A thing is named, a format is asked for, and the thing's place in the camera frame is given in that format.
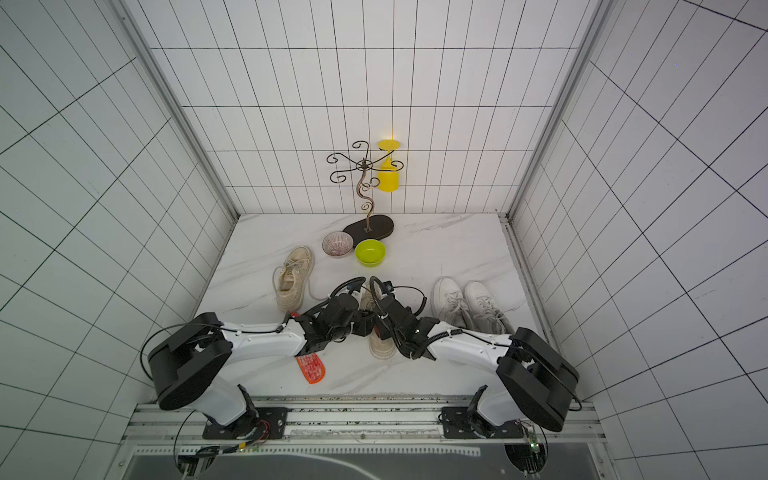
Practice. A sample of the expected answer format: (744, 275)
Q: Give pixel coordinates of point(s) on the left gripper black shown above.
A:
(365, 324)

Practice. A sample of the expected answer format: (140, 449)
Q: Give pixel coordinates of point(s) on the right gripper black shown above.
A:
(384, 321)

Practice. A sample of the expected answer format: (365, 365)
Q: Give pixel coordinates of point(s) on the beige lace sneaker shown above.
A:
(381, 344)
(291, 280)

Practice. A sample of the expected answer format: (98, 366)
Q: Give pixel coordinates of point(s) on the red insole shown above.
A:
(311, 366)

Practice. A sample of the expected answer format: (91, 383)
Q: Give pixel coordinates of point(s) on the white sneaker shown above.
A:
(485, 314)
(449, 304)

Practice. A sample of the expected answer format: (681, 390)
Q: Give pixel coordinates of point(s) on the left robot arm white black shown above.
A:
(185, 368)

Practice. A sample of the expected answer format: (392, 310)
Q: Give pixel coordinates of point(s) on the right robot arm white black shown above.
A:
(537, 383)

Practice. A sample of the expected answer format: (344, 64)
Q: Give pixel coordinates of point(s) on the green plastic bowl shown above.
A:
(370, 252)

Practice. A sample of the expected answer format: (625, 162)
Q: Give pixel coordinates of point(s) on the pink glass bowl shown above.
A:
(337, 244)

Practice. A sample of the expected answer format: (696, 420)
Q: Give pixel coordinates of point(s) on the ornate metal cup stand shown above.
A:
(372, 226)

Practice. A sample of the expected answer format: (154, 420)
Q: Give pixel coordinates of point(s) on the yellow plastic goblet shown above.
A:
(388, 175)

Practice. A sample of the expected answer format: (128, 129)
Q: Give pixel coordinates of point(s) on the aluminium mounting rail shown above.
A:
(356, 421)

